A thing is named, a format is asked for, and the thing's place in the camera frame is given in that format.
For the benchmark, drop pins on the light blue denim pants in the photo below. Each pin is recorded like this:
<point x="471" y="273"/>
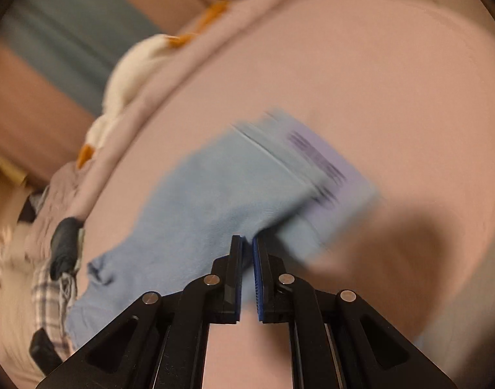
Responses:
<point x="215" y="194"/>

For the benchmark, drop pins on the dark blue folded jeans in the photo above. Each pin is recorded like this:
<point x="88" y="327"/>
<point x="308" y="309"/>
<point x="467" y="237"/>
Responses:
<point x="65" y="243"/>

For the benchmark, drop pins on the grey checked cloth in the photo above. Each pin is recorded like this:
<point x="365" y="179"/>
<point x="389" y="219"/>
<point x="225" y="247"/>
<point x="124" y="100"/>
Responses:
<point x="53" y="300"/>

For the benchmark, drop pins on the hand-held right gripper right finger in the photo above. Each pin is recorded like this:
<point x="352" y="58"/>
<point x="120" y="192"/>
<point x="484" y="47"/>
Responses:
<point x="257" y="275"/>

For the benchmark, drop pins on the pink comforter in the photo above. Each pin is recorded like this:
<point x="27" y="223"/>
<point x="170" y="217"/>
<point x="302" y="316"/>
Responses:
<point x="199" y="60"/>

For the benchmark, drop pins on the pink bed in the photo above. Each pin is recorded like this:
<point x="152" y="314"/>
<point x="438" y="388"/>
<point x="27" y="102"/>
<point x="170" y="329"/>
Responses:
<point x="353" y="89"/>

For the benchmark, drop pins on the white plush goose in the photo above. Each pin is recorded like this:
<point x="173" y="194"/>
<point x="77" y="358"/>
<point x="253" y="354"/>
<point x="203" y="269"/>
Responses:
<point x="130" y="73"/>

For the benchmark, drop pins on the blue curtain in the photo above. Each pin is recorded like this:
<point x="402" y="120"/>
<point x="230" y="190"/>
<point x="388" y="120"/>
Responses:
<point x="61" y="36"/>

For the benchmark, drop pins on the black object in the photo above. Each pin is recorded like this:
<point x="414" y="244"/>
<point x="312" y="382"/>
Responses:
<point x="44" y="350"/>

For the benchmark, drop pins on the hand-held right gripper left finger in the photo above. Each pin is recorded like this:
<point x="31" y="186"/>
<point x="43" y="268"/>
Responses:
<point x="239" y="269"/>

